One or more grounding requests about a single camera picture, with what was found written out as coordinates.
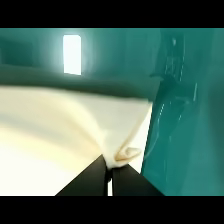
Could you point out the cream garment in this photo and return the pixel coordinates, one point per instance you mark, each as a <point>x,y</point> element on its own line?
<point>60,126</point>

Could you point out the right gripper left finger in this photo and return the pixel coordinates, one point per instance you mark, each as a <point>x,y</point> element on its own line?
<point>91,181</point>

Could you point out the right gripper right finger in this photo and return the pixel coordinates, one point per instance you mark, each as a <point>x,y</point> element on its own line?
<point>131,183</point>

